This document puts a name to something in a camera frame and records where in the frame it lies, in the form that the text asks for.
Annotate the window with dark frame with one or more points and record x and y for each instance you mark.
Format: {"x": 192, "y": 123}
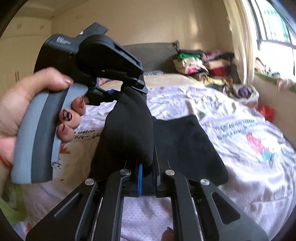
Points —
{"x": 275, "y": 40}

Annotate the white bag of clothes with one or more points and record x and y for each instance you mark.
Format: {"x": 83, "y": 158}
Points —
{"x": 243, "y": 93}

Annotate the person's right hand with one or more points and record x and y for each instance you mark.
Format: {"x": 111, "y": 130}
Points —
{"x": 168, "y": 235}

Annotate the pink strawberry print duvet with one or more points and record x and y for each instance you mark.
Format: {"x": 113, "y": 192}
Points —
{"x": 94, "y": 210}

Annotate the cream curtain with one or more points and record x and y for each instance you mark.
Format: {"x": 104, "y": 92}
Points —
{"x": 243, "y": 33}

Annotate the cream wardrobe with handles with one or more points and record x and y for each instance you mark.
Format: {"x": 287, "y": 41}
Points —
{"x": 20, "y": 46}

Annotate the pile of folded clothes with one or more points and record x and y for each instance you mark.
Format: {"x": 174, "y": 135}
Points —
{"x": 210, "y": 67}

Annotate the grey upholstered headboard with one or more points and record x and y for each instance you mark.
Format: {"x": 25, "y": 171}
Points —
{"x": 155, "y": 56}

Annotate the red plastic bag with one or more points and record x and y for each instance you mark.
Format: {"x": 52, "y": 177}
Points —
{"x": 267, "y": 112}

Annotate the black shirt with orange print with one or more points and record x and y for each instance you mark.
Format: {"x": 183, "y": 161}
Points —
{"x": 130, "y": 134}

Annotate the clothes on window sill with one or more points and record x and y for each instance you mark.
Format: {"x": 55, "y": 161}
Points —
{"x": 281, "y": 82}

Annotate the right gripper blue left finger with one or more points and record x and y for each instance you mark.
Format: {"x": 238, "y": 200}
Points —
{"x": 140, "y": 180}

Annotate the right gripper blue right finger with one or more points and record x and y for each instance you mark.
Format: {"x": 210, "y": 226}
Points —
{"x": 157, "y": 173}

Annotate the person's left hand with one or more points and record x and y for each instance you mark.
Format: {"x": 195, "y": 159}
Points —
{"x": 15, "y": 102}

